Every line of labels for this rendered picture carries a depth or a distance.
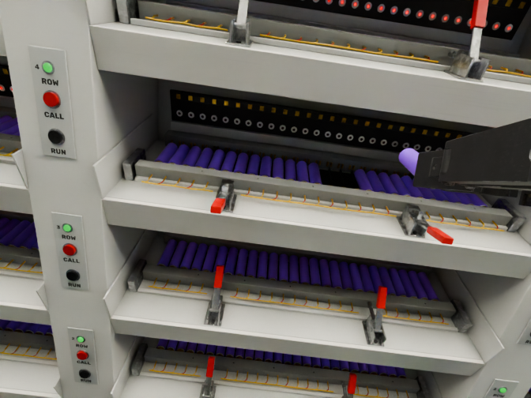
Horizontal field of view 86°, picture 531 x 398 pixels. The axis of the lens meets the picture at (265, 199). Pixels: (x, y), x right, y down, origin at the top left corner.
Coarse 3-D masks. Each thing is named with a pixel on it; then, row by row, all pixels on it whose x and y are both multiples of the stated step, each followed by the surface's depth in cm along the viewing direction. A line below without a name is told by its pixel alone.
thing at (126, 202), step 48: (144, 144) 47; (288, 144) 52; (336, 144) 52; (144, 192) 39; (192, 192) 41; (240, 240) 40; (288, 240) 40; (336, 240) 39; (384, 240) 39; (432, 240) 39; (480, 240) 40; (528, 240) 41
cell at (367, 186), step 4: (356, 172) 49; (360, 172) 48; (364, 172) 48; (356, 176) 48; (360, 176) 47; (364, 176) 47; (356, 180) 48; (360, 180) 46; (364, 180) 46; (368, 180) 47; (360, 184) 46; (364, 184) 45; (368, 184) 45; (360, 188) 45; (364, 188) 44; (368, 188) 44
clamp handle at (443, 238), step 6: (420, 216) 38; (420, 222) 38; (426, 228) 36; (432, 228) 35; (438, 228) 35; (432, 234) 34; (438, 234) 33; (444, 234) 33; (438, 240) 33; (444, 240) 32; (450, 240) 32
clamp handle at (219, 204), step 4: (224, 188) 37; (224, 192) 38; (220, 196) 36; (224, 196) 37; (216, 200) 34; (220, 200) 34; (224, 200) 34; (216, 204) 32; (220, 204) 33; (224, 204) 34; (212, 208) 31; (216, 208) 31; (220, 208) 31; (212, 212) 32; (216, 212) 32; (220, 212) 32
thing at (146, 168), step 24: (144, 168) 41; (168, 168) 41; (192, 168) 42; (264, 192) 42; (288, 192) 42; (312, 192) 41; (336, 192) 41; (360, 192) 42; (456, 216) 42; (480, 216) 42; (504, 216) 42
